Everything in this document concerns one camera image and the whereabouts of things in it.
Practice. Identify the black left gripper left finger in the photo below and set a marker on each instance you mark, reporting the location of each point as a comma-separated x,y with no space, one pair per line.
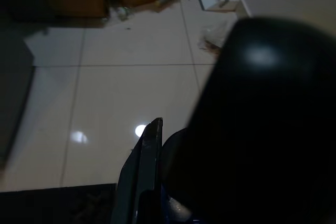
149,161

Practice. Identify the clear plastic wrap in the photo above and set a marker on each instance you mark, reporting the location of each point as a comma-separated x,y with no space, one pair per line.
212,36

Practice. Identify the large black floor mat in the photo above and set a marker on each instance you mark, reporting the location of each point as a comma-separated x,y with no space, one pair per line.
52,205

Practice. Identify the clear plastic bottle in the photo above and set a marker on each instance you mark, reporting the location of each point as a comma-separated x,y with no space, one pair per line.
123,11

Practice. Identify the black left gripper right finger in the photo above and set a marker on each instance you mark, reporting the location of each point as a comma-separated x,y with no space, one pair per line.
262,129

